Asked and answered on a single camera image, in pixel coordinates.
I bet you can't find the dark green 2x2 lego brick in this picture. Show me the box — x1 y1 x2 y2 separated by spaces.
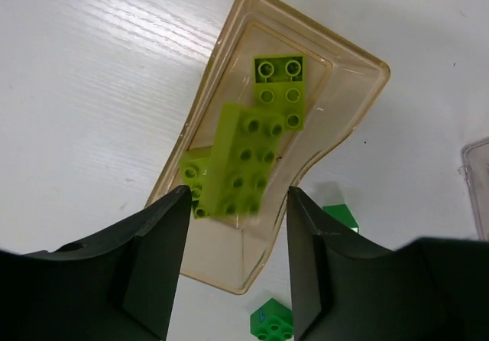
250 298 294 341

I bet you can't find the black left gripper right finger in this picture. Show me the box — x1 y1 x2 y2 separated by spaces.
287 187 488 340

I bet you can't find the clear plastic container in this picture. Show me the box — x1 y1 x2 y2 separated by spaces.
461 138 488 241

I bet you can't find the tan translucent plastic container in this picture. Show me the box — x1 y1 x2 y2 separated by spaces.
148 0 390 294

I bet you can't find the lime 2x4 lego brick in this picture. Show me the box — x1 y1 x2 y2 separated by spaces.
199 102 285 217

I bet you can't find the small green 1x2 lego brick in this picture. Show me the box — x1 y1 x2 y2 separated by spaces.
322 203 359 232

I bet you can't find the lime printed lego brick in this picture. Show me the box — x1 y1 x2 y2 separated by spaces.
179 147 212 219

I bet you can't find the lime 2x2 lego brick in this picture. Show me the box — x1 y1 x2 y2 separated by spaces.
253 54 306 131

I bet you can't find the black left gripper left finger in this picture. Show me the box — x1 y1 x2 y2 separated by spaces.
1 186 192 340

